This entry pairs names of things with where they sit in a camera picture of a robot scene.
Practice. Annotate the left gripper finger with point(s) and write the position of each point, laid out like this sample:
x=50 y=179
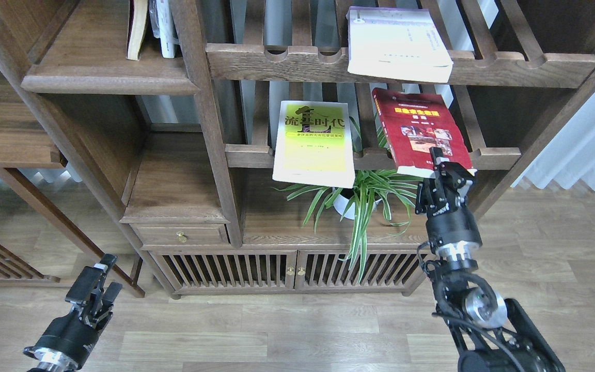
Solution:
x=88 y=288
x=108 y=298

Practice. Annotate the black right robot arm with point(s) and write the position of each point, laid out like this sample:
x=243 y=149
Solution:
x=490 y=333

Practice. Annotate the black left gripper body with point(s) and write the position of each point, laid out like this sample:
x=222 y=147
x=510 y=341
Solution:
x=68 y=341

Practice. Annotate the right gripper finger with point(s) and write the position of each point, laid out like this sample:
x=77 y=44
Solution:
x=452 y=175

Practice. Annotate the white curtain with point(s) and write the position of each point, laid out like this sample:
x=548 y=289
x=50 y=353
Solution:
x=570 y=156

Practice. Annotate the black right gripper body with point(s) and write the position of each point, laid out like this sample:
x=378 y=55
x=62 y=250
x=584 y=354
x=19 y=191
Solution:
x=451 y=227

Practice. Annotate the dark wooden bookshelf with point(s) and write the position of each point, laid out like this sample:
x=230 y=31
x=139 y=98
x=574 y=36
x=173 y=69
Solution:
x=185 y=144

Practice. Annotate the yellow green cover book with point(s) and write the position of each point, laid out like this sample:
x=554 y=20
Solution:
x=314 y=144

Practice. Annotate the white plant pot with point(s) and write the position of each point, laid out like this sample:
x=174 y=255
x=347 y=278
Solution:
x=343 y=199

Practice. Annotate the green spider plant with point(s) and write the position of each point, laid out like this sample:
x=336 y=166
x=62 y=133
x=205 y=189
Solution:
x=369 y=183

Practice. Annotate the upright white book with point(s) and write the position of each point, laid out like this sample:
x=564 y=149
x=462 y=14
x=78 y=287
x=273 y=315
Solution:
x=166 y=28

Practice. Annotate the red cover book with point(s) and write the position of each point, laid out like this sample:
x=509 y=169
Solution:
x=414 y=123

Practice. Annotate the upright tan book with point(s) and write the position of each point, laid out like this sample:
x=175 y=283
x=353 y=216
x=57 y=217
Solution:
x=137 y=23

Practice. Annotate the brass drawer knob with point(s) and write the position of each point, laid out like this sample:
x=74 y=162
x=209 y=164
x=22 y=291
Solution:
x=181 y=237

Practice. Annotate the white cover book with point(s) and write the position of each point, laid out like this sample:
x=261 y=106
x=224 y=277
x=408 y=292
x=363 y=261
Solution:
x=395 y=43

